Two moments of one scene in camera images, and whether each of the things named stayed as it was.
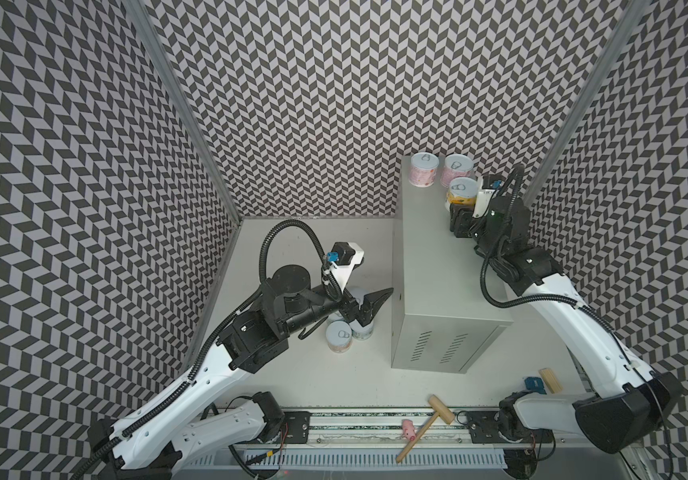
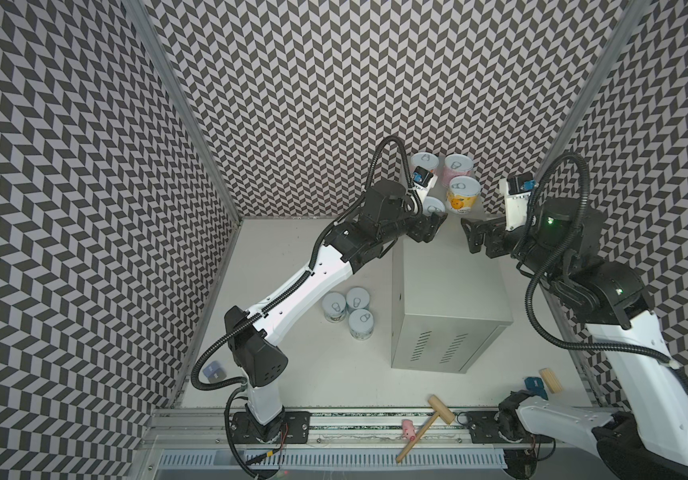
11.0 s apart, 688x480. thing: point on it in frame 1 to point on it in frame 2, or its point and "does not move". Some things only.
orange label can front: x=462 y=190 does not move
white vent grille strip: x=351 y=460 does not move
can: x=339 y=336 to x=432 y=204
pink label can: x=456 y=166 does not move
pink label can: x=423 y=167 does not move
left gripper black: x=367 y=310 to x=427 y=226
